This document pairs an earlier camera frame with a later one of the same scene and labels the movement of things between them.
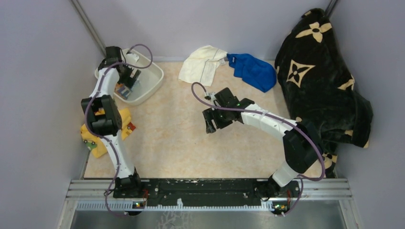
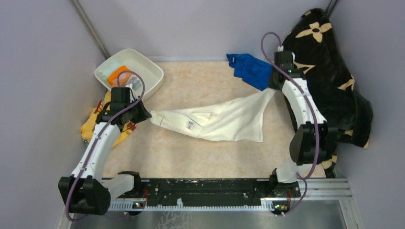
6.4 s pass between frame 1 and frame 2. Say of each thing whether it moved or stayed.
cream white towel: moved
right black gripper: moved
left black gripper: moved
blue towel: stayed
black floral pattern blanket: stayed
